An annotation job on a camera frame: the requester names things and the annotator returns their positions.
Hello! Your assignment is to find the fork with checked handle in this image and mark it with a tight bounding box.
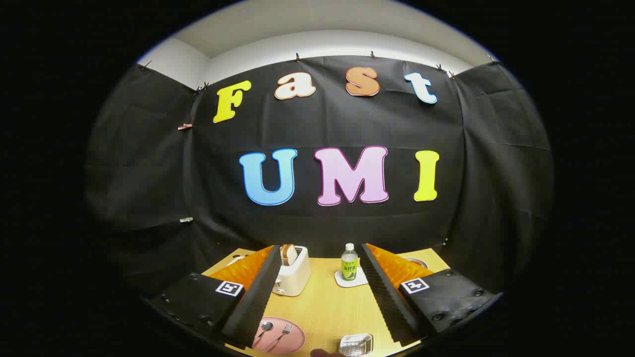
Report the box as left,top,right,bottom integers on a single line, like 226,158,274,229
265,324,292,353

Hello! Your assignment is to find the pink round plate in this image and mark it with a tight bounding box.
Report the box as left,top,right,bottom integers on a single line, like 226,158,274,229
252,316,307,355

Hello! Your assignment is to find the black backdrop cloth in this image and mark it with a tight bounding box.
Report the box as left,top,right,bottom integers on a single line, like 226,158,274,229
84,55,554,298

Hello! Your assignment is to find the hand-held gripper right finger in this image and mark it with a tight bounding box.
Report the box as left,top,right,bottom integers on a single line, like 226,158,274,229
360,243,503,348

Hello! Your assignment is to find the spoon with checked handle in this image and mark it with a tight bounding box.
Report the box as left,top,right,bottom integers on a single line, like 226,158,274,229
254,321,273,348

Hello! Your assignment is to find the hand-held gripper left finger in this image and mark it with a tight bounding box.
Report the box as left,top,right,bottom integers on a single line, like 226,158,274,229
150,244,283,350

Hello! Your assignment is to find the green label drink bottle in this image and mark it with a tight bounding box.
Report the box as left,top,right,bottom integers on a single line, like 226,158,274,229
341,243,359,282

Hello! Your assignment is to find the cream white toaster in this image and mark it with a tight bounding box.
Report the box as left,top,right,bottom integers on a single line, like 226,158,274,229
272,245,312,297

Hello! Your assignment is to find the metal wire basket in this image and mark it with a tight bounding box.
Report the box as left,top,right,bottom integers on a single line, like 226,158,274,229
339,333,374,357

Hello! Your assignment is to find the white square coaster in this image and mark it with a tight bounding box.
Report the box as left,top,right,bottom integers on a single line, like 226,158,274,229
334,266,369,288

